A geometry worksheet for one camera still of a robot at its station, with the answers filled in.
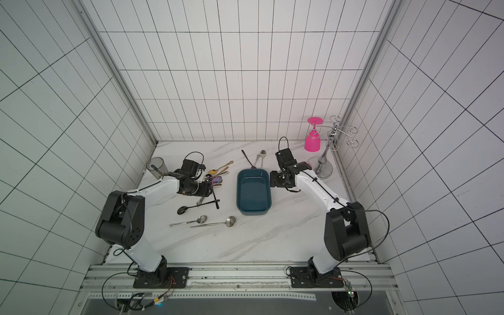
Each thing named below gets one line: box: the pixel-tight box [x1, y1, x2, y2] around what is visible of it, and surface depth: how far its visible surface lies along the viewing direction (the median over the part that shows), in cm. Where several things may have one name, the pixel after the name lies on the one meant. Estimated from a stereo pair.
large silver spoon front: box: [189, 215, 236, 228], surface depth 89 cm
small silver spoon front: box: [169, 214, 208, 228], surface depth 89 cm
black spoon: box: [177, 199, 221, 216], surface depth 94 cm
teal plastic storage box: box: [236, 168, 272, 216], surface depth 97 cm
